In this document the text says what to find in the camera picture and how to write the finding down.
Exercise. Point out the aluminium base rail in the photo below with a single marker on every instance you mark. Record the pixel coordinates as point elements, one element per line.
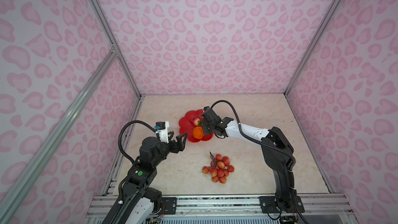
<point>333,207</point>

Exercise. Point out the aluminium corner frame post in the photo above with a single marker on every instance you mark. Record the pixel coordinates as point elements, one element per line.
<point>325,21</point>

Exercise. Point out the fake red peach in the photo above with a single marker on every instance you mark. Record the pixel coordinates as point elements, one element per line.
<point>196,121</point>

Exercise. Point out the fake red grape bunch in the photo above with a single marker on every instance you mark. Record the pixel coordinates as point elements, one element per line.
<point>219,169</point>

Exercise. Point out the left aluminium frame post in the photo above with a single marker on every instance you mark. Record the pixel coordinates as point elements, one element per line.
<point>104,23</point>

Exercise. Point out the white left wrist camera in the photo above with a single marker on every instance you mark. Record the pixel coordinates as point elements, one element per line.
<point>162,131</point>

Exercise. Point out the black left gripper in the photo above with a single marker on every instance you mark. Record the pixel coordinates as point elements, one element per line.
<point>180,145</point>

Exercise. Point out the red flower-shaped fruit bowl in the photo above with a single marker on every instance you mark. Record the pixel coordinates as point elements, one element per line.
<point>186,125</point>

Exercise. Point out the orange fake persimmon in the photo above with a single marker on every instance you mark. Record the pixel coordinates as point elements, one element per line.
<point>198,133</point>

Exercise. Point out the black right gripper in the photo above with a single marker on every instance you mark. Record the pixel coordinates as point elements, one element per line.
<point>204,128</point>

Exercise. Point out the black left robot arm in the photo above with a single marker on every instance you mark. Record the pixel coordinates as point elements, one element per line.
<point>137,200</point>

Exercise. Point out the diagonal aluminium frame bar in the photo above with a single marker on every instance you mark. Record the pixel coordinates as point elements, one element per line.
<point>35,167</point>

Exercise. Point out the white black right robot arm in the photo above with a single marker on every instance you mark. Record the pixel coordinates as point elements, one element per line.
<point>277,153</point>

